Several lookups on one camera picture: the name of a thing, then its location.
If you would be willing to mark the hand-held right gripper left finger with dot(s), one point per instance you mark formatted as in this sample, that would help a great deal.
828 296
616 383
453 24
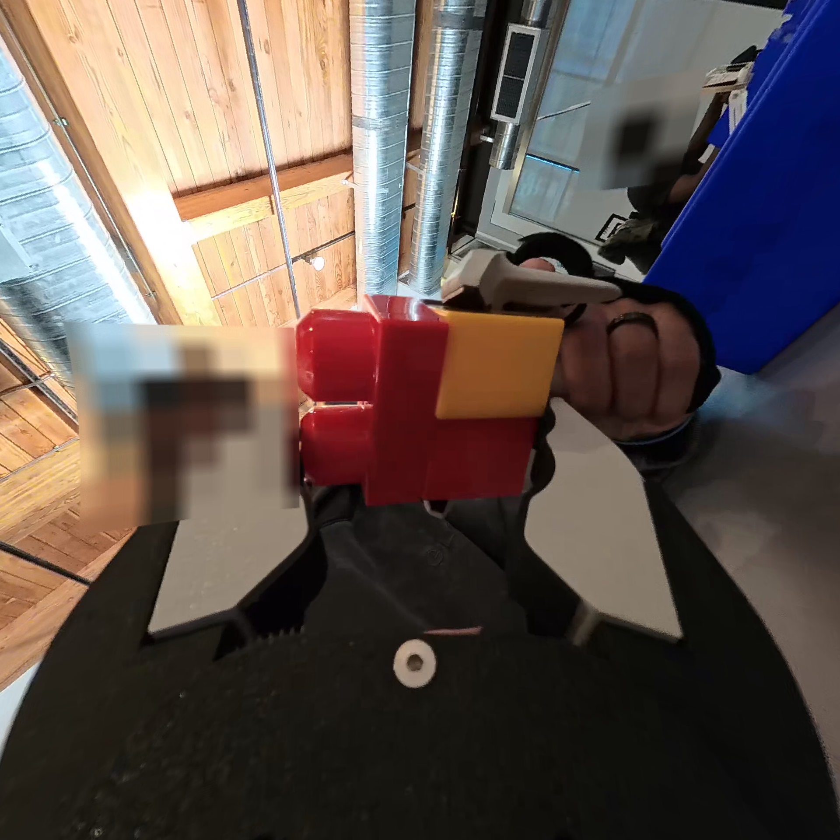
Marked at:
216 571

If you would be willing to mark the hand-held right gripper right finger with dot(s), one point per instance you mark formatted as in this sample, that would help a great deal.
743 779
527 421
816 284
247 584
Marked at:
610 538

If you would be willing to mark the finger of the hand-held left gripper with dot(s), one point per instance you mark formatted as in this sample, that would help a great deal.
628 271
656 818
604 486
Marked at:
407 558
538 289

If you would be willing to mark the yellow one-stud block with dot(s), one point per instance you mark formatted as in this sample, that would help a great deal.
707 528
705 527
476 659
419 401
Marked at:
499 364

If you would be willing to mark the red one-stud block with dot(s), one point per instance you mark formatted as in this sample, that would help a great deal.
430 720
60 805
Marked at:
479 459

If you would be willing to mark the red two-stud block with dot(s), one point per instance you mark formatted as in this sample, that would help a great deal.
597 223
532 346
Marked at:
400 394

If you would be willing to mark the blue plastic bin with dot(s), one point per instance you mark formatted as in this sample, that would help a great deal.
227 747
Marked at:
754 229

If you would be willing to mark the person's left hand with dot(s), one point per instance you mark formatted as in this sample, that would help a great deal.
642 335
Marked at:
623 374

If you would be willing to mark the ceiling vent grille unit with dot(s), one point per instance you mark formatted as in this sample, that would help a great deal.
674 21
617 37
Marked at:
515 72

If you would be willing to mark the ceiling spot lamp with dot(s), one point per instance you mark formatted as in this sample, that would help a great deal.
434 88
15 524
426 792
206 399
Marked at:
317 262

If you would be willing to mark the metal conduit pipe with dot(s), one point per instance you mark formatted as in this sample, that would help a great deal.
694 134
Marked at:
269 154

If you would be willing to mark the silver ventilation duct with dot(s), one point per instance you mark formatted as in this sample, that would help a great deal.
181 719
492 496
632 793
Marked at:
384 131
52 229
439 164

